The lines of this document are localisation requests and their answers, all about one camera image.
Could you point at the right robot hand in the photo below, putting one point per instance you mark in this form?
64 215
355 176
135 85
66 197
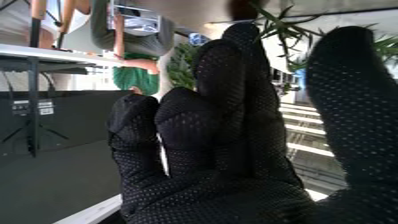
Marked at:
236 166

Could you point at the person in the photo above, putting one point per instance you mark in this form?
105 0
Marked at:
139 40

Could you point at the green plant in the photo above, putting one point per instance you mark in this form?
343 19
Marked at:
281 30

